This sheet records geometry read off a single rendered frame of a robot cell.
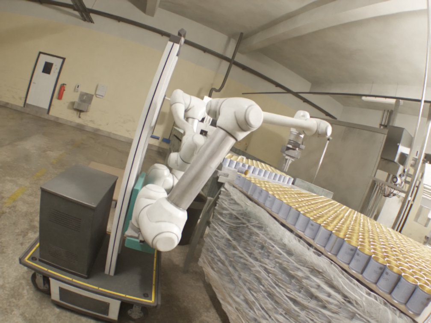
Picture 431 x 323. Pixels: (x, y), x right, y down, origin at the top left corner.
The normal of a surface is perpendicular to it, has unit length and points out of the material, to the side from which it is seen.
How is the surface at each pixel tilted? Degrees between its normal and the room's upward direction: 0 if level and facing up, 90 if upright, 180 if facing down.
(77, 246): 90
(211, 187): 90
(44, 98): 90
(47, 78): 90
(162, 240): 98
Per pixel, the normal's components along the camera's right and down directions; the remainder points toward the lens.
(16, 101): 0.32, 0.25
